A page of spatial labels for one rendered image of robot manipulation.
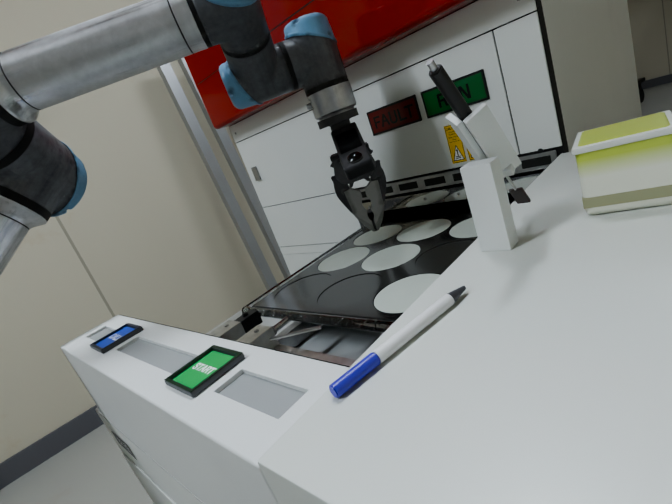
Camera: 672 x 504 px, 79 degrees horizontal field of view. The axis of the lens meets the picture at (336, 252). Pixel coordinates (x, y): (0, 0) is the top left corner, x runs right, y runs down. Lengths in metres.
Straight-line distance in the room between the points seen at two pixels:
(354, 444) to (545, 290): 0.18
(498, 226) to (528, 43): 0.38
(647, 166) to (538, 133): 0.33
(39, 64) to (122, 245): 2.17
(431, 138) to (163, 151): 2.26
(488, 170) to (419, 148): 0.45
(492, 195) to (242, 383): 0.27
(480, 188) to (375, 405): 0.22
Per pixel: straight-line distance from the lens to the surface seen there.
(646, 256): 0.36
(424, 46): 0.79
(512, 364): 0.26
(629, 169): 0.44
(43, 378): 2.85
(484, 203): 0.40
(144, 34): 0.63
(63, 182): 0.79
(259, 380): 0.36
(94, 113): 2.85
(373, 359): 0.28
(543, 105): 0.73
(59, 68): 0.66
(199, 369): 0.41
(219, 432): 0.32
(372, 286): 0.59
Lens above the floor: 1.12
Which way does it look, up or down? 16 degrees down
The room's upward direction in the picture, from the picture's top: 21 degrees counter-clockwise
